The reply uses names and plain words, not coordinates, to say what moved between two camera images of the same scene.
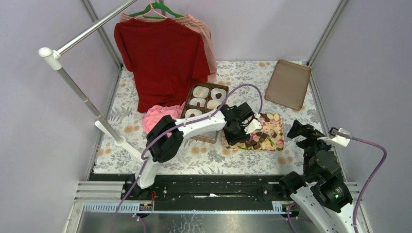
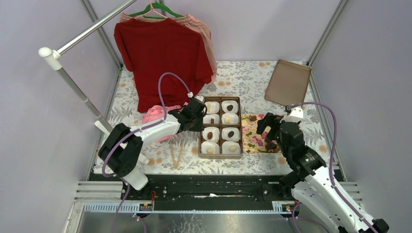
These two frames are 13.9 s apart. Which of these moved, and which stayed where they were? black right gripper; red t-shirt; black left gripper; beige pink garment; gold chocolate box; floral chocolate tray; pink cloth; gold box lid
Moved: black right gripper; floral chocolate tray; black left gripper; gold chocolate box
Stayed: gold box lid; beige pink garment; red t-shirt; pink cloth
